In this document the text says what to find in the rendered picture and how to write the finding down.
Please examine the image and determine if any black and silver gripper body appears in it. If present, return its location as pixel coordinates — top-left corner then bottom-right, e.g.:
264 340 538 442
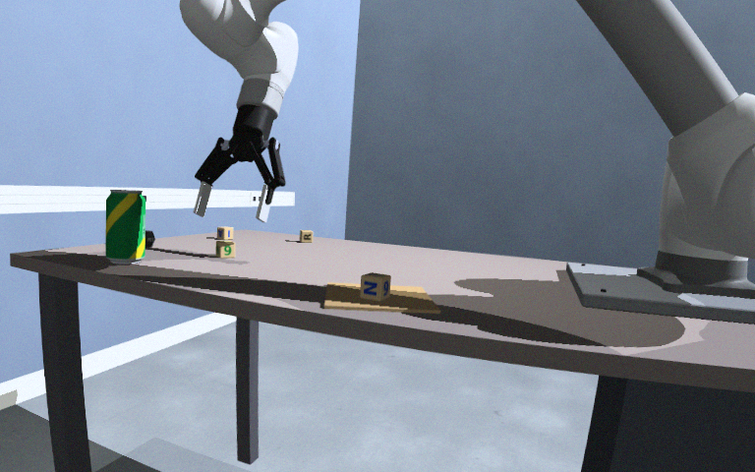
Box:
229 104 274 162

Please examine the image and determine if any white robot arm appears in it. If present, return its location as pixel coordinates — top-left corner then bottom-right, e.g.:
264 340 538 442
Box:
179 0 755 299

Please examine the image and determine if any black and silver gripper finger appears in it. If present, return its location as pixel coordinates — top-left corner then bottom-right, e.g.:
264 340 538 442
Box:
245 137 286 223
194 137 241 217

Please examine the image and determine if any green and yellow drink can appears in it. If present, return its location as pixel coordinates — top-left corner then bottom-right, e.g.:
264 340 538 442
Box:
105 190 145 265

